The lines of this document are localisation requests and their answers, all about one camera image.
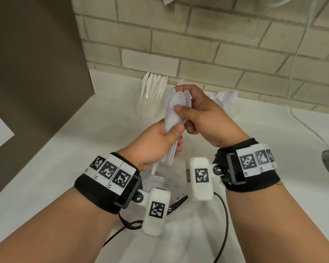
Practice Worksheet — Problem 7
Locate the white paper notice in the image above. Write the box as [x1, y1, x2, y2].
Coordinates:
[0, 106, 16, 156]

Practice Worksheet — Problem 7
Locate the black wristband with marker tags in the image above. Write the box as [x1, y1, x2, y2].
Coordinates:
[212, 138, 281, 193]
[73, 152, 143, 215]

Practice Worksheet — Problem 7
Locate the clear plastic cup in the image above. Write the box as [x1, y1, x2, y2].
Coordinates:
[213, 98, 241, 117]

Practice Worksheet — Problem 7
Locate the clear plastic bag of cutlery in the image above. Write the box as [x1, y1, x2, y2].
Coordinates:
[137, 91, 168, 121]

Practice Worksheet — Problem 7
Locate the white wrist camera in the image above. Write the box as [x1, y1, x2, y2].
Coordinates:
[141, 187, 171, 238]
[185, 157, 215, 201]

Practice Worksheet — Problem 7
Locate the person's left forearm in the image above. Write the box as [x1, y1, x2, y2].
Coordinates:
[0, 185, 120, 263]

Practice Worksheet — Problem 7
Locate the person's right forearm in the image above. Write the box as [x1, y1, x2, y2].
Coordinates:
[224, 183, 329, 263]

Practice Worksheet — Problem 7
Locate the bundle of mixed white cutlery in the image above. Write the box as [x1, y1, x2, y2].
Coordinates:
[152, 89, 193, 174]

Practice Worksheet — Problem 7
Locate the black camera cable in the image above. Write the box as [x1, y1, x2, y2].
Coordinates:
[102, 220, 143, 249]
[212, 192, 230, 263]

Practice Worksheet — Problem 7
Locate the brown partition panel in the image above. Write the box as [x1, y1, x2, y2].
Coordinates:
[0, 0, 95, 203]

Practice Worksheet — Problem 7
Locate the person's right hand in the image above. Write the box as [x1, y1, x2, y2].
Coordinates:
[174, 84, 252, 148]

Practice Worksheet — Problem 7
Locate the thick white dispenser cord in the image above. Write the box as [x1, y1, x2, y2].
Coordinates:
[262, 0, 297, 9]

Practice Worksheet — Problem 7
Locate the bunch of white plastic spoons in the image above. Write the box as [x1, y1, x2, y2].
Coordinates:
[212, 90, 239, 110]

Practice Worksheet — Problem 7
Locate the person's left hand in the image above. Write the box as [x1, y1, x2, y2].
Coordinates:
[116, 119, 188, 172]

